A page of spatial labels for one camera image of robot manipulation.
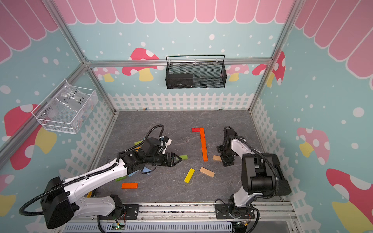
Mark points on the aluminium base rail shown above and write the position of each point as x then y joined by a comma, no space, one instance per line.
213,217

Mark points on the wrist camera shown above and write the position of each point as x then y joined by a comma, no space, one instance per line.
155,146
229,133

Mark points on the orange block front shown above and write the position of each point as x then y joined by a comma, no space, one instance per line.
129,186

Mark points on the black wire basket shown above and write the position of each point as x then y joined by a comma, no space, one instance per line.
208,70

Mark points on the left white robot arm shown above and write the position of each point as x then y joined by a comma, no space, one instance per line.
64,200

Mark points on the black box in basket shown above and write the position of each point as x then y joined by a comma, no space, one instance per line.
179,80

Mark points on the yellow long block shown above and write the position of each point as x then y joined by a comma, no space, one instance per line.
189,175

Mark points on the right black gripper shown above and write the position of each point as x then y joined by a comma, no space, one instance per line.
226,161

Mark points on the natural wood block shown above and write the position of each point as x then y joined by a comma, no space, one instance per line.
207,172
217,158

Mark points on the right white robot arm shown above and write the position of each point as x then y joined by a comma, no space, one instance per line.
259,177

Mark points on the clear plastic bag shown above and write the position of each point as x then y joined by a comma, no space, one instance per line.
67,102

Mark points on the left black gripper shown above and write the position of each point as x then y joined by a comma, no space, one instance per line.
171,160

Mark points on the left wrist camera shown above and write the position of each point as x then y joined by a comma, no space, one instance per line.
155,146

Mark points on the red small block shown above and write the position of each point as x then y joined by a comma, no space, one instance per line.
195,130

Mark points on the light blue short block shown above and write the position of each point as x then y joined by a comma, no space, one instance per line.
146,170

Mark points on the orange block short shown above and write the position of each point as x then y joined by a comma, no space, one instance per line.
205,155

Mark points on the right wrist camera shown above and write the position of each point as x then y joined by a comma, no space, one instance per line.
229,133

